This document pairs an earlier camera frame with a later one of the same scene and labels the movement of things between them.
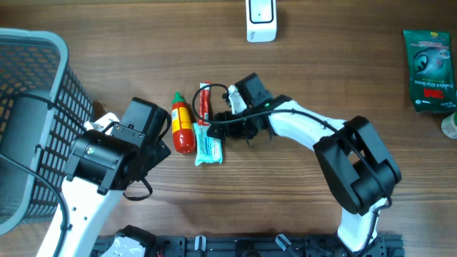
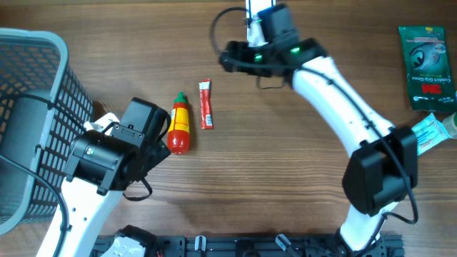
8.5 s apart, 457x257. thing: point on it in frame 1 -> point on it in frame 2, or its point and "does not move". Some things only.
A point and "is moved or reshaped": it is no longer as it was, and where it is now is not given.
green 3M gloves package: x=430 y=63 does not move
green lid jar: x=449 y=126 does not move
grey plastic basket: x=43 y=106 does not move
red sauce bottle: x=183 y=126 is moved or reshaped
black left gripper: x=156 y=153 does not move
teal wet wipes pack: x=208 y=149 -> x=429 y=133
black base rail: x=392 y=245 does not move
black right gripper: x=229 y=128 -> x=241 y=48
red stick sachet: x=205 y=97 does not move
